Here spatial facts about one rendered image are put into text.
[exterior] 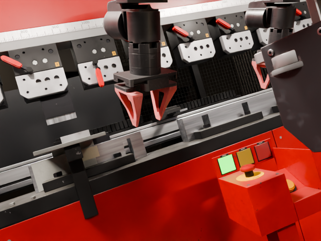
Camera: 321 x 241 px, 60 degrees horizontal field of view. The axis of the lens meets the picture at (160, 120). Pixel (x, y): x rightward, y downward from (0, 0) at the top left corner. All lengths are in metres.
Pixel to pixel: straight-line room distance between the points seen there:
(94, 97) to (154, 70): 1.08
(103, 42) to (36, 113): 0.64
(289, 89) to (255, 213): 0.37
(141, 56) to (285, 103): 0.24
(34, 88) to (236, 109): 0.78
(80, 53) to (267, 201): 0.74
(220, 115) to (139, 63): 0.73
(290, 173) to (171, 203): 0.37
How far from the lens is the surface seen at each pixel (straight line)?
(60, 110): 1.01
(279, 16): 0.79
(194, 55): 1.14
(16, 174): 1.25
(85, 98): 1.54
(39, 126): 1.52
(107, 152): 0.99
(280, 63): 0.42
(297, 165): 0.85
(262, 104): 1.29
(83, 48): 1.03
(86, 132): 0.87
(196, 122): 1.10
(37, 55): 1.02
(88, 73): 1.01
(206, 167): 0.98
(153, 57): 0.48
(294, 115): 0.43
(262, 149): 0.88
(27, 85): 1.00
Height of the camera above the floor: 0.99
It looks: level
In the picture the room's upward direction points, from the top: 17 degrees counter-clockwise
